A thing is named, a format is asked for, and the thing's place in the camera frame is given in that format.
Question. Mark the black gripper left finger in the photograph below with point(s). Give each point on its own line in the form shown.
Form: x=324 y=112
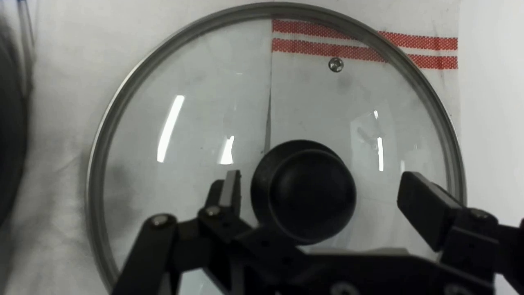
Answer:
x=157 y=256

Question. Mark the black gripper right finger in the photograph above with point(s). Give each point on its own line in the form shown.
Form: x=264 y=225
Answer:
x=435 y=210

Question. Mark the glass lid with black knob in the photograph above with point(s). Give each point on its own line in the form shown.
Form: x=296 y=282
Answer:
x=190 y=82

